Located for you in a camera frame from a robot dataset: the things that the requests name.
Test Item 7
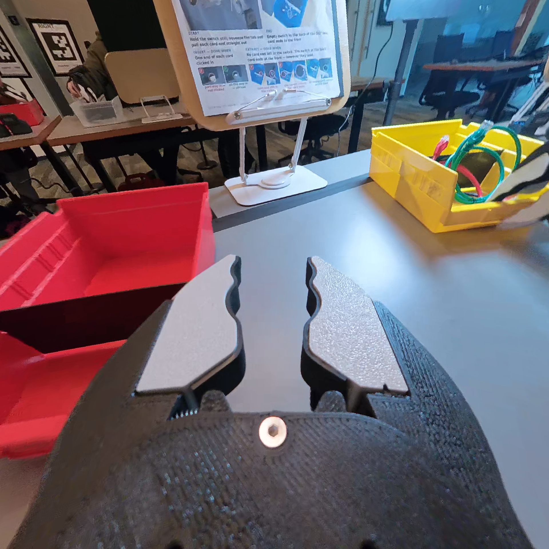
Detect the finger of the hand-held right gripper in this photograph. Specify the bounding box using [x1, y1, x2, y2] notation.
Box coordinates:
[489, 142, 549, 202]
[500, 189, 549, 228]

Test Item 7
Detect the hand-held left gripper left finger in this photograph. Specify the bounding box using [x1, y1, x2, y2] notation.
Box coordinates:
[135, 254, 246, 396]

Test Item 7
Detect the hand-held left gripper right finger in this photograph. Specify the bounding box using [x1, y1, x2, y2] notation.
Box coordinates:
[300, 256, 411, 396]

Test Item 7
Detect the green ethernet cable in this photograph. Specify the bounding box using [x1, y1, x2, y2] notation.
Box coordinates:
[444, 120, 523, 205]

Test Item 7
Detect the red ethernet cable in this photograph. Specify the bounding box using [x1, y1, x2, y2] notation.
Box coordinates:
[433, 135, 483, 198]

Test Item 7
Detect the yellow plastic bin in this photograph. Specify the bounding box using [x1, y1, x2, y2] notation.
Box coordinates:
[369, 119, 549, 234]

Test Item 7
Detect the red plastic bin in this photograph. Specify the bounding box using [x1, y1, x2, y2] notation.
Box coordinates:
[0, 182, 215, 460]

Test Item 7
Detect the black office chair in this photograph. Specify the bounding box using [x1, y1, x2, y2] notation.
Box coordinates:
[418, 34, 481, 118]

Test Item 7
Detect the clear plastic container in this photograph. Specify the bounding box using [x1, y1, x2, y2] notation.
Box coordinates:
[71, 96, 125, 128]

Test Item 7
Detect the instruction sheet stand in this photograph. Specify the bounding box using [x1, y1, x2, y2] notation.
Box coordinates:
[152, 0, 352, 207]
[104, 48, 189, 125]

